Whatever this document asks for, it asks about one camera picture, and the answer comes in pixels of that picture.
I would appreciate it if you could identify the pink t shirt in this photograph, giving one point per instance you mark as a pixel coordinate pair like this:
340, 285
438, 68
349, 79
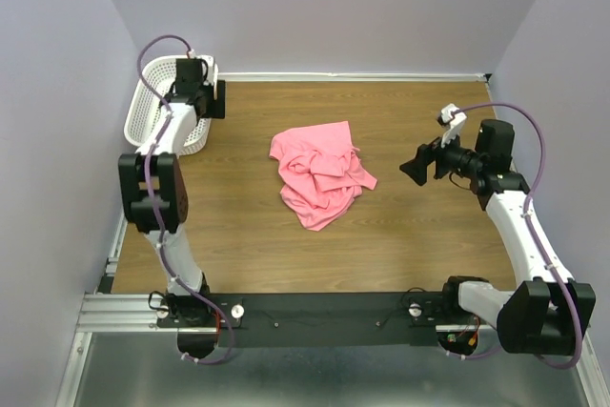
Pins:
321, 172

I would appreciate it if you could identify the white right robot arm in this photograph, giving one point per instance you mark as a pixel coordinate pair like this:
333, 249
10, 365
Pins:
549, 311

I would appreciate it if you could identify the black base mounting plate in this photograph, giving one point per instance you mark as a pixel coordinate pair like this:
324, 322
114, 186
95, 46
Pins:
413, 317

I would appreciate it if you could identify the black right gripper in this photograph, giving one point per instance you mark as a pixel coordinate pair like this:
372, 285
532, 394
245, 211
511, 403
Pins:
426, 153

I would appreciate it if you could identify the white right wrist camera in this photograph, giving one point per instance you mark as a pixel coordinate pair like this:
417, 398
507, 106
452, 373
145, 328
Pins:
452, 119

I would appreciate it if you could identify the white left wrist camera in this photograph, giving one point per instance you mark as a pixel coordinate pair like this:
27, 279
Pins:
210, 65

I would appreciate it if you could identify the white perforated plastic basket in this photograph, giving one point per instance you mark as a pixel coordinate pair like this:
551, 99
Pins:
144, 109

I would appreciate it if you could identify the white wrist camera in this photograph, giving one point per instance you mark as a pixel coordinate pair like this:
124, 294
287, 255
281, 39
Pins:
452, 119
210, 65

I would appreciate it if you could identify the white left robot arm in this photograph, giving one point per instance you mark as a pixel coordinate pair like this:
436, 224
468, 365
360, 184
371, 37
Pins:
152, 186

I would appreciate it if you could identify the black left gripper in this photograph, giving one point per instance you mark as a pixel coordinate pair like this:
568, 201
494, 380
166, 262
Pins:
216, 108

